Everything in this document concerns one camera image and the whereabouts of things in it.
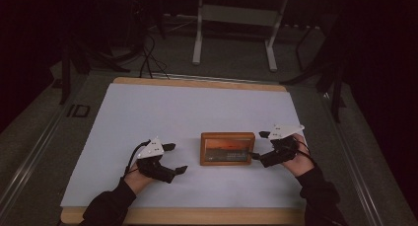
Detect wooden framed picture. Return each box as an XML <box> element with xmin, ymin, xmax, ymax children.
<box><xmin>199</xmin><ymin>131</ymin><xmax>256</xmax><ymax>167</ymax></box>

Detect sunset picture card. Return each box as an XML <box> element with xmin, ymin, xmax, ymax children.
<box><xmin>204</xmin><ymin>138</ymin><xmax>251</xmax><ymax>163</ymax></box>

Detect hand-held gripper cable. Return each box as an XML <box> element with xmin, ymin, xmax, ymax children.
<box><xmin>123</xmin><ymin>139</ymin><xmax>152</xmax><ymax>179</ymax></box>
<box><xmin>291</xmin><ymin>135</ymin><xmax>314</xmax><ymax>165</ymax></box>

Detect white desk frame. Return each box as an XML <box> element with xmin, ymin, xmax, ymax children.
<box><xmin>191</xmin><ymin>0</ymin><xmax>290</xmax><ymax>73</ymax></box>

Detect right hand-held gripper cable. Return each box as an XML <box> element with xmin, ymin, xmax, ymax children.
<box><xmin>291</xmin><ymin>135</ymin><xmax>314</xmax><ymax>165</ymax></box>

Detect black stand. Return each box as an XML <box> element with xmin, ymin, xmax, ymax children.
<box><xmin>58</xmin><ymin>18</ymin><xmax>132</xmax><ymax>106</ymax></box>
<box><xmin>280</xmin><ymin>8</ymin><xmax>351</xmax><ymax>124</ymax></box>

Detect person's left hand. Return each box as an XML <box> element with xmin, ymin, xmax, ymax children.
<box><xmin>123</xmin><ymin>168</ymin><xmax>156</xmax><ymax>196</ymax></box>

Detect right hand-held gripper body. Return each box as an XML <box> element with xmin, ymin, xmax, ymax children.
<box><xmin>260</xmin><ymin>123</ymin><xmax>306</xmax><ymax>169</ymax></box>

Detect person's right hand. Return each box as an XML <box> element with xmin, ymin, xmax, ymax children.
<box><xmin>281</xmin><ymin>132</ymin><xmax>315</xmax><ymax>178</ymax></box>

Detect left hand-held gripper cable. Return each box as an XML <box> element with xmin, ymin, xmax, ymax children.
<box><xmin>123</xmin><ymin>139</ymin><xmax>152</xmax><ymax>179</ymax></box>

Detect black floor cables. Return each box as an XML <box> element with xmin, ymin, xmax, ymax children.
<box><xmin>138</xmin><ymin>32</ymin><xmax>171</xmax><ymax>80</ymax></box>

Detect white table mat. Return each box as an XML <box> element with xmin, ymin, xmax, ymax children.
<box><xmin>60</xmin><ymin>83</ymin><xmax>308</xmax><ymax>208</ymax></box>

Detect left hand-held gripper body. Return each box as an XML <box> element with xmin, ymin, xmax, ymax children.
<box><xmin>135</xmin><ymin>137</ymin><xmax>177</xmax><ymax>185</ymax></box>

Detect aluminium floor rail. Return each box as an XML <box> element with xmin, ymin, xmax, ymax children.
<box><xmin>318</xmin><ymin>91</ymin><xmax>386</xmax><ymax>226</ymax></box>
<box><xmin>0</xmin><ymin>97</ymin><xmax>68</xmax><ymax>214</ymax></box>

